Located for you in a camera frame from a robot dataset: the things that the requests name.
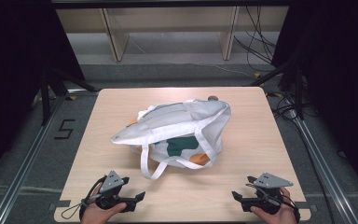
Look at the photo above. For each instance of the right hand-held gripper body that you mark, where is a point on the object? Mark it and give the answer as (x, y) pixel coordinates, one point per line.
(272, 181)

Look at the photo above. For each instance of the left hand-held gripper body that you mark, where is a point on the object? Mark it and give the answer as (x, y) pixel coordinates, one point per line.
(112, 182)

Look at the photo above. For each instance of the white mesh tote bag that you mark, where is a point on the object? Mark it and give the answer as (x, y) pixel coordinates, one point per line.
(180, 119)

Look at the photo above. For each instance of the person's left hand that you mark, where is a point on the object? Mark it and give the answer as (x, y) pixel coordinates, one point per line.
(94, 214)

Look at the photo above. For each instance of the person's right hand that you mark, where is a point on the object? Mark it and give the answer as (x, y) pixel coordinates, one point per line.
(279, 217)

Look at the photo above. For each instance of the orange item in bag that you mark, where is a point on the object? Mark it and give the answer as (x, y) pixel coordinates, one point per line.
(199, 159)

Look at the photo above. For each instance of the green item in bag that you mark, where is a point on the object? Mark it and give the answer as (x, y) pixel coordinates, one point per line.
(180, 145)

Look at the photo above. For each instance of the round brown item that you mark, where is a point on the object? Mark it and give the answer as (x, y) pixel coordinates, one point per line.
(213, 98)

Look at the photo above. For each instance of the black metal stand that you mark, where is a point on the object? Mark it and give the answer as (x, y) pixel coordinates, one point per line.
(297, 93)
(46, 99)

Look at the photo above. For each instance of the yellow tape piece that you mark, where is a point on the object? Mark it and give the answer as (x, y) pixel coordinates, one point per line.
(257, 75)
(72, 97)

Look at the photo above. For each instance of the black curtain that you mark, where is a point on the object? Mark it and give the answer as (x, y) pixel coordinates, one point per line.
(341, 68)
(15, 62)

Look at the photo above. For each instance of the light wooden shelf unit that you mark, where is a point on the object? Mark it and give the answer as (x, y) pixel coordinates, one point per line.
(118, 40)

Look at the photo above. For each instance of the aluminium floor rail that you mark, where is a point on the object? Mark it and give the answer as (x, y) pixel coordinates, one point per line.
(28, 161)
(323, 168)

